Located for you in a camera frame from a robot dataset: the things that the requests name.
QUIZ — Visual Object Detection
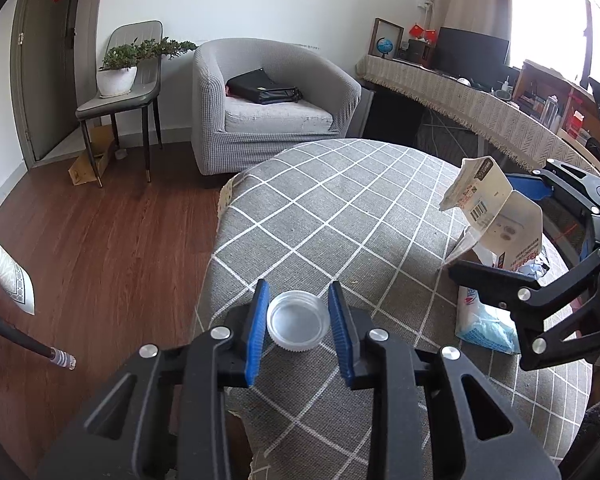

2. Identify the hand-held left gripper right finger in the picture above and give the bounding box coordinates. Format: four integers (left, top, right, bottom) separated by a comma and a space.
327, 280, 563, 480

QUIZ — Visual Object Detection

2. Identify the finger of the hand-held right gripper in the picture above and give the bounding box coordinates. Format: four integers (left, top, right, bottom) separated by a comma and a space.
509, 159, 600, 217
447, 247, 600, 372

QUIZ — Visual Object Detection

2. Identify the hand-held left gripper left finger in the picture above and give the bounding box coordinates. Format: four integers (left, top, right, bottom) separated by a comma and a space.
37, 279, 272, 480

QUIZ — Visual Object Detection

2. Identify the white cardboard carton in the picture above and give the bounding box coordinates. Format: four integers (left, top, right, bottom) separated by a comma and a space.
439, 156, 545, 273

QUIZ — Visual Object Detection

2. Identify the white plastic jar lid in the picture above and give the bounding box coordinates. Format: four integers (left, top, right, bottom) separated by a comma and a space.
266, 291, 330, 353

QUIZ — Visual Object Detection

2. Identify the white and blue tissue packet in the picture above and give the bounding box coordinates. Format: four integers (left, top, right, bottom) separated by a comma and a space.
454, 285, 523, 356

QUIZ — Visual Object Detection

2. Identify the wooden desk organizer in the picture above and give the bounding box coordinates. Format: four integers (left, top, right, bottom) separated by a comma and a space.
511, 59, 597, 148

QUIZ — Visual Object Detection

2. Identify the beige fringed desk cloth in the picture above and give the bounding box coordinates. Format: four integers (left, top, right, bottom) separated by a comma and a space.
356, 54, 600, 177

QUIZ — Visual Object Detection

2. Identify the black monitor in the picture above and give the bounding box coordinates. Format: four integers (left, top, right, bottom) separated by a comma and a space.
432, 26, 511, 81

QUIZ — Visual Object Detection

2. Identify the grey armchair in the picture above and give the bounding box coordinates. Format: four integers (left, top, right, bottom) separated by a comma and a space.
191, 37, 363, 177

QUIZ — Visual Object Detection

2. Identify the black chair leg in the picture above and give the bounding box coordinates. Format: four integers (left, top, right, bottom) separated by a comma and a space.
0, 305, 77, 372

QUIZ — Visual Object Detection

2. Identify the brown cardboard box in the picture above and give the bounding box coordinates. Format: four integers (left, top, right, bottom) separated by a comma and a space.
68, 125, 117, 187

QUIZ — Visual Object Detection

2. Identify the black leather bag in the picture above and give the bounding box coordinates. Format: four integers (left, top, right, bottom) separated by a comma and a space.
225, 67, 304, 106

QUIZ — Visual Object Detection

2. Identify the white patterned cushion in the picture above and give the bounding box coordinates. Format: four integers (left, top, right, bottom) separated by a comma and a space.
0, 220, 36, 316

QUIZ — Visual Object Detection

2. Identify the grey dining chair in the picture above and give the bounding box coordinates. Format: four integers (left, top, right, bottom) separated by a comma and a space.
75, 20, 164, 188

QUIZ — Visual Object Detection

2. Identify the potted plant in white pot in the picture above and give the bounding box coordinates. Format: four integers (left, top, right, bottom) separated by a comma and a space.
96, 36, 199, 98

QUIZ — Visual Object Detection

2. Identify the grey door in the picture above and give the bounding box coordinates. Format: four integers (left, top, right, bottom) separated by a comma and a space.
9, 0, 88, 163

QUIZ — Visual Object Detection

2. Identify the wooden picture frame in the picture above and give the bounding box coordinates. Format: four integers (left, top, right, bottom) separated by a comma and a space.
368, 17, 405, 60

